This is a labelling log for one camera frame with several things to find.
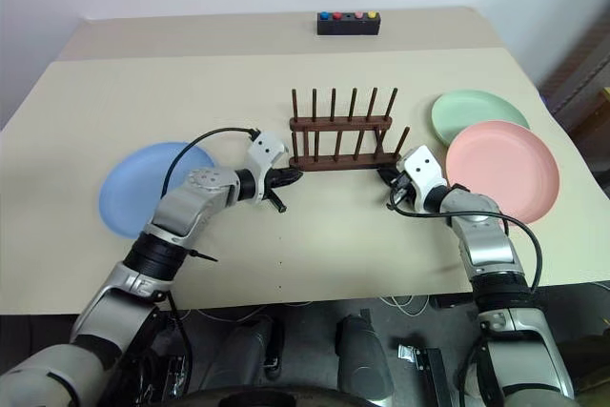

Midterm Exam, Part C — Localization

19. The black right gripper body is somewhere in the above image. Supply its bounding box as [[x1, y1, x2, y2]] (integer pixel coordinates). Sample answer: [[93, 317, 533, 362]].
[[388, 171, 416, 208]]

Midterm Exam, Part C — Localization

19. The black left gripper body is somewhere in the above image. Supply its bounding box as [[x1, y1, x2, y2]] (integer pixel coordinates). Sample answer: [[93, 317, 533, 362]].
[[262, 168, 287, 201]]

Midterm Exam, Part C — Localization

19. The pink plate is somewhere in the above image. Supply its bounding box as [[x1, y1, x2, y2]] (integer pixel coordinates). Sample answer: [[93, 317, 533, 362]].
[[445, 120, 560, 227]]

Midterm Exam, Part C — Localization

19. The green plate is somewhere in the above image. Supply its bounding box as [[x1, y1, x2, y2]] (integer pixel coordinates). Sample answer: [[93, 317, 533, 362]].
[[431, 88, 531, 147]]

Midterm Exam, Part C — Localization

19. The blue plate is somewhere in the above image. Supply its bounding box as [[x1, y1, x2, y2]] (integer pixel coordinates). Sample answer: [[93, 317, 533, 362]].
[[98, 141, 218, 240]]

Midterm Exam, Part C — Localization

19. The dark wooden dish rack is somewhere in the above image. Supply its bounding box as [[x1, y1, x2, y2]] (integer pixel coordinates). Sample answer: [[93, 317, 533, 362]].
[[287, 87, 412, 173]]

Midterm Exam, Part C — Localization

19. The beige table mat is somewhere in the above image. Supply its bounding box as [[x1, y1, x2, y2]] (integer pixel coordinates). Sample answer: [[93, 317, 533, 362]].
[[0, 47, 610, 317]]

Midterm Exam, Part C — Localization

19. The black button box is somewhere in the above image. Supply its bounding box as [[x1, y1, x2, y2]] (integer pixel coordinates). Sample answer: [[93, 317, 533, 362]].
[[316, 10, 381, 37]]

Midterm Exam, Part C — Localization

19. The dark grey rounded shape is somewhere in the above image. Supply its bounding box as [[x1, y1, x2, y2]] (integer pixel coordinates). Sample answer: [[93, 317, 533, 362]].
[[335, 314, 397, 398]]

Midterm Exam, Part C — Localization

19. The dark background furniture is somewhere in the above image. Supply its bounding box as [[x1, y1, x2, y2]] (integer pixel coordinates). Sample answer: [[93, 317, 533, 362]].
[[541, 20, 610, 141]]

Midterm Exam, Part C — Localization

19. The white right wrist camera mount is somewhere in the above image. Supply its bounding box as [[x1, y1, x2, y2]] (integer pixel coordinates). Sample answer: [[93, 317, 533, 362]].
[[396, 144, 449, 213]]

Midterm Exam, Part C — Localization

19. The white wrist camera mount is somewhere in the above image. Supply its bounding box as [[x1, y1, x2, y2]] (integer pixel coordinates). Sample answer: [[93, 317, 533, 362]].
[[245, 130, 291, 204], [396, 144, 449, 213]]

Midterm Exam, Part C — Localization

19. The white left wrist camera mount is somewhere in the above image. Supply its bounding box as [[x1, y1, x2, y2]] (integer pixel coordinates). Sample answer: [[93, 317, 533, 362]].
[[245, 130, 291, 204]]

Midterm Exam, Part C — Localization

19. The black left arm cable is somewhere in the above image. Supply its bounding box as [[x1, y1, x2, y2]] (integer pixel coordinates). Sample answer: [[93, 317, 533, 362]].
[[160, 127, 261, 198]]

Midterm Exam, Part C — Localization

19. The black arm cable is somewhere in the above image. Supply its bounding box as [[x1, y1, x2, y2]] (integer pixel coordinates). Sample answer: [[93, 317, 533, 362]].
[[160, 127, 261, 198], [388, 187, 544, 294]]

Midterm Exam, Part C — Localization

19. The white floor cable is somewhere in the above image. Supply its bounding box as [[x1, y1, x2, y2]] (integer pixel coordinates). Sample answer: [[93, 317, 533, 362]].
[[379, 295, 433, 318]]

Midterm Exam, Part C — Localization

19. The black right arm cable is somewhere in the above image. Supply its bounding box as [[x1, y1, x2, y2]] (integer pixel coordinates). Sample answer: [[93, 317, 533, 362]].
[[388, 187, 544, 294]]

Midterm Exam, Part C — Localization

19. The silver metal bracket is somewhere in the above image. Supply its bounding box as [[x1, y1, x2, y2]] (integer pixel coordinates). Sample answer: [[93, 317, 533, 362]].
[[397, 342, 452, 407]]

